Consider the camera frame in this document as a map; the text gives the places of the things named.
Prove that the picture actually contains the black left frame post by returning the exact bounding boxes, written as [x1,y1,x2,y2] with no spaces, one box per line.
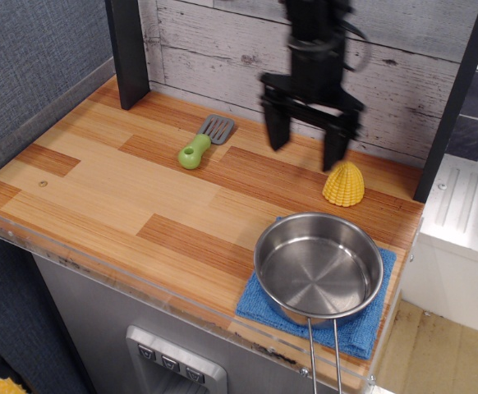
[104,0,149,110]

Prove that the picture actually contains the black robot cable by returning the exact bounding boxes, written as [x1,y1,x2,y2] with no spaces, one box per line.
[337,11,372,74]

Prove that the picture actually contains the silver button control panel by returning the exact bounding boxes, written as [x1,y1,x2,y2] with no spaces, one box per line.
[126,325,228,394]

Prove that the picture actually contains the black frame post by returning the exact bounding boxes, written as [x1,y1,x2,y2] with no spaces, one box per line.
[413,14,478,203]
[104,0,149,110]

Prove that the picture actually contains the white ridged side cabinet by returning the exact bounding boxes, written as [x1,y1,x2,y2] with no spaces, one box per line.
[401,155,478,330]

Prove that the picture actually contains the clear acrylic table edge guard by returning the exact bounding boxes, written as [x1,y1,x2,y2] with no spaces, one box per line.
[0,206,376,394]

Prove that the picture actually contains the green handled grey spatula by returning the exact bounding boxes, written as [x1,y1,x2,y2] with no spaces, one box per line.
[177,114,235,170]

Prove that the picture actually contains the blue cloth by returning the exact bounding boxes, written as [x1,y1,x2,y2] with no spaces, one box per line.
[236,247,397,360]

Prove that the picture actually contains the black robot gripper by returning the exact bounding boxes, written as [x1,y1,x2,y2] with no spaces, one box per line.
[260,1,365,172]

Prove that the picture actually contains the black right frame post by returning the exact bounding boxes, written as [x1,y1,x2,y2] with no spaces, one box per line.
[413,14,478,203]

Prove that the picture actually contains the yellow toy at bottom left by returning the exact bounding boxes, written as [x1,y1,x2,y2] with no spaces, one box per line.
[0,378,27,394]

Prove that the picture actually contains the yellow corn cone toy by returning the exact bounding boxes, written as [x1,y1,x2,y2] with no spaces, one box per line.
[322,162,365,208]

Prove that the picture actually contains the stainless steel pot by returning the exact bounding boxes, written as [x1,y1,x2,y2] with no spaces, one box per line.
[253,211,385,394]

